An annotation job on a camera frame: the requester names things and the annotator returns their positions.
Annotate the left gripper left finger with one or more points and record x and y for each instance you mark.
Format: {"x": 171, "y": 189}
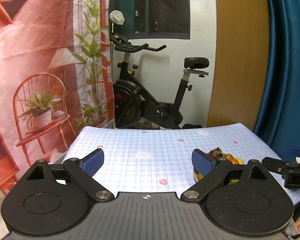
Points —
{"x": 81, "y": 172}

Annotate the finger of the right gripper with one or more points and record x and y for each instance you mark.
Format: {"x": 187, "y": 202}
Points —
{"x": 290, "y": 172}

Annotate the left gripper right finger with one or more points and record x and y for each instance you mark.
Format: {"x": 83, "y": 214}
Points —
{"x": 214, "y": 173}

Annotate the dark purple passion fruit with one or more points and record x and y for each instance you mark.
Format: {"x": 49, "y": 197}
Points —
{"x": 216, "y": 153}

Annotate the beige round plate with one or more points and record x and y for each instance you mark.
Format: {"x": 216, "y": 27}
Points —
{"x": 195, "y": 174}

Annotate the orange tangerine back left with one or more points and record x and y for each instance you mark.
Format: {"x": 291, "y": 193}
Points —
{"x": 228, "y": 156}

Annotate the orange tangerine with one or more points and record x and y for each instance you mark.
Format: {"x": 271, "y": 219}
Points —
{"x": 234, "y": 161}
{"x": 228, "y": 156}

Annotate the orange tangerine back right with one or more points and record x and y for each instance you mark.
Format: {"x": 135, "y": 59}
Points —
{"x": 234, "y": 161}

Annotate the yellow lemon centre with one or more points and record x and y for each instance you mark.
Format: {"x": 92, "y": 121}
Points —
{"x": 240, "y": 161}

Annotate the blue plaid tablecloth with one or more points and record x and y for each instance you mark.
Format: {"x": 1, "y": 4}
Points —
{"x": 138, "y": 160}

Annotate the teal curtain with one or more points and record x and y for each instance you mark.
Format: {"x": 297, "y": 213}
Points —
{"x": 278, "y": 121}

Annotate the black exercise bike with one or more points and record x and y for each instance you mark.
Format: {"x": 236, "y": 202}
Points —
{"x": 151, "y": 85}

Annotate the printed room backdrop cloth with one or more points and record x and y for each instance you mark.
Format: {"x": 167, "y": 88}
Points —
{"x": 55, "y": 79}

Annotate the wooden door panel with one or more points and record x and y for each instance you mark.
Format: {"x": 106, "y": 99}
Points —
{"x": 242, "y": 50}

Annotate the white cloth on bike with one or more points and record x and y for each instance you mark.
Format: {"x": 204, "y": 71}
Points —
{"x": 117, "y": 17}

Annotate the dark window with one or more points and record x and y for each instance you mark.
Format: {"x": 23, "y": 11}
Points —
{"x": 153, "y": 18}

